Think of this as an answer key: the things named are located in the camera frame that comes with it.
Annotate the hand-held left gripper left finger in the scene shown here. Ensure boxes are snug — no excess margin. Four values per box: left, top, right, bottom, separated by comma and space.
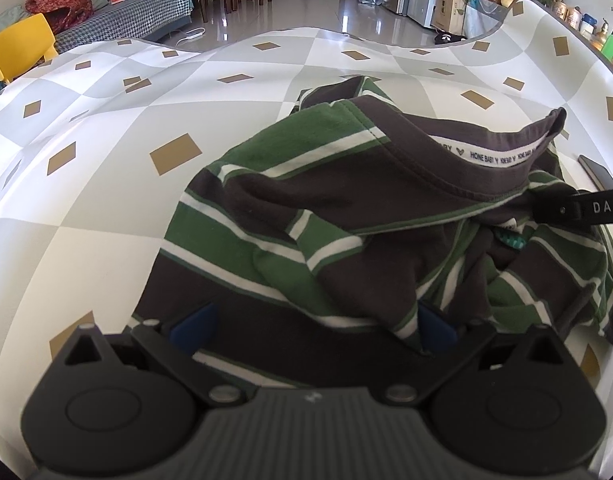
54, 302, 246, 403

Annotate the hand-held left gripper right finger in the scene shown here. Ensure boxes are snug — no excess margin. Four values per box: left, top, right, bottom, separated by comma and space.
381, 305, 569, 403

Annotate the green brown striped shirt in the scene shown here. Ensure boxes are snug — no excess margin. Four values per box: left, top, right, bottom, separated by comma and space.
131, 75, 613, 392

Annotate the black smartphone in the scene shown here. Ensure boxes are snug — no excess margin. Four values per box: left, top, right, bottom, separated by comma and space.
577, 155, 613, 192

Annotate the checkered table mat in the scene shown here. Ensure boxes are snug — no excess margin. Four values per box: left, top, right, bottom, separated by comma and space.
0, 0, 613, 480

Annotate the glass side table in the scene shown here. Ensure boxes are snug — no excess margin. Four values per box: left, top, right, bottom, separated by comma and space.
463, 0, 512, 39

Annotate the cardboard box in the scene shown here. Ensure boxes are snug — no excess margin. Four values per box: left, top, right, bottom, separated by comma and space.
431, 0, 470, 36

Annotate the houndstooth sofa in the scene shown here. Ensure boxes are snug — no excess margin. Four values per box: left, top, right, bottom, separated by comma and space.
54, 0, 195, 56

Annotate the yellow plastic chair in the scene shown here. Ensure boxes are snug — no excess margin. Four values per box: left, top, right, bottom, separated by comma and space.
0, 13, 60, 85

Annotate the white power strip cable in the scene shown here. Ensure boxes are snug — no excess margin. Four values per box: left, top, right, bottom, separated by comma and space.
175, 27, 208, 47

